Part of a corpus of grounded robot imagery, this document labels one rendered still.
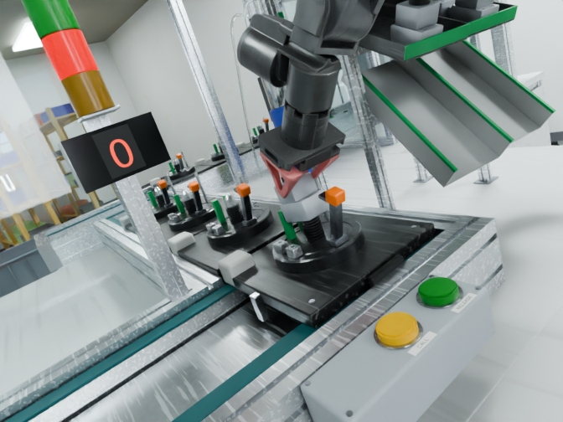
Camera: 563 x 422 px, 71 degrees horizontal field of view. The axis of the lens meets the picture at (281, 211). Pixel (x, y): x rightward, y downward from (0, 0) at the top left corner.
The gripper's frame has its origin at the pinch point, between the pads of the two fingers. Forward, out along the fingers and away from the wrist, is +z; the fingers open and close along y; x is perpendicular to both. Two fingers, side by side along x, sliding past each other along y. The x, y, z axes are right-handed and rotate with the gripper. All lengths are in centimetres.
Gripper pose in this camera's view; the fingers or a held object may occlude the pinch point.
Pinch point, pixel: (294, 185)
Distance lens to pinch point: 58.5
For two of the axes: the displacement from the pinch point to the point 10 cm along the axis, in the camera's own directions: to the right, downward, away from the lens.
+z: -0.9, 6.5, 7.5
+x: 6.3, 6.2, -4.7
